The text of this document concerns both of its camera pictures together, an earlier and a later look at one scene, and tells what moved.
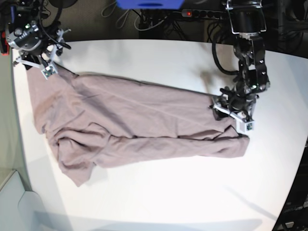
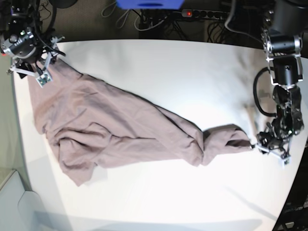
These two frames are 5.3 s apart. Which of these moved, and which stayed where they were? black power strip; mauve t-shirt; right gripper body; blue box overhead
Moved: mauve t-shirt; right gripper body
Stayed: black power strip; blue box overhead
